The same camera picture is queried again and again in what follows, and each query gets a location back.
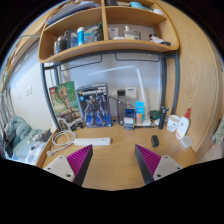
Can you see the white wall switch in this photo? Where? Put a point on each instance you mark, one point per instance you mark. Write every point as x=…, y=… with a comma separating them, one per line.
x=29, y=91

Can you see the green round lid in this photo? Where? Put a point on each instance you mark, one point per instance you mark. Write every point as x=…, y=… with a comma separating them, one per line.
x=154, y=115

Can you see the green tree figure toy box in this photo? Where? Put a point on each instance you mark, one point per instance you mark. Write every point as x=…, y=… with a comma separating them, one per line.
x=65, y=100

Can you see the light blue carton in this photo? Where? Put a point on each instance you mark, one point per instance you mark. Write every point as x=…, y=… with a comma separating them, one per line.
x=139, y=111

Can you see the translucent plastic box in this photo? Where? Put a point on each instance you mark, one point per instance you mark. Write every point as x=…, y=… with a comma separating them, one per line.
x=186, y=142

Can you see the small dark blue box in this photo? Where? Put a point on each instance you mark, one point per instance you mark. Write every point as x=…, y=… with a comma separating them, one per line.
x=129, y=120

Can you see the white power strip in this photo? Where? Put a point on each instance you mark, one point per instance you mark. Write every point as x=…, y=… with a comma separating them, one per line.
x=91, y=141

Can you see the white cup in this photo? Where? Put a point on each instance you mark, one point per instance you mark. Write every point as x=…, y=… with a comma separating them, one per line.
x=173, y=124

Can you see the white rectangular box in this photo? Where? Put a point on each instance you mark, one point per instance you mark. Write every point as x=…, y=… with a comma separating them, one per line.
x=130, y=92

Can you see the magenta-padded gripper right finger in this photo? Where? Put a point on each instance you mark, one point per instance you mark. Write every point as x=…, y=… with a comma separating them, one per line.
x=150, y=161

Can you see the white lotion bottle red cap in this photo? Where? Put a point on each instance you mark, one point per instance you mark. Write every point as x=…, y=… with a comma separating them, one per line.
x=182, y=128

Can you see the teal bedding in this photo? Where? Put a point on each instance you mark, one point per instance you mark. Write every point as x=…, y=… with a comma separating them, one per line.
x=16, y=130

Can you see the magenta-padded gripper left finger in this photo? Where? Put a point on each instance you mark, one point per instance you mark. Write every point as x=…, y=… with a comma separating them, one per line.
x=78, y=161

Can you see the grey green cloth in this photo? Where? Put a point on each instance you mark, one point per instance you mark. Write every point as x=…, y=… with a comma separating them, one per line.
x=219, y=130

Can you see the wooden shelf unit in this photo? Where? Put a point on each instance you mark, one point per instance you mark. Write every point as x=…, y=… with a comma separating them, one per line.
x=100, y=46

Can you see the blue robot model kit box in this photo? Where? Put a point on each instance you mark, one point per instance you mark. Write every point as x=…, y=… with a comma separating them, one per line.
x=95, y=106

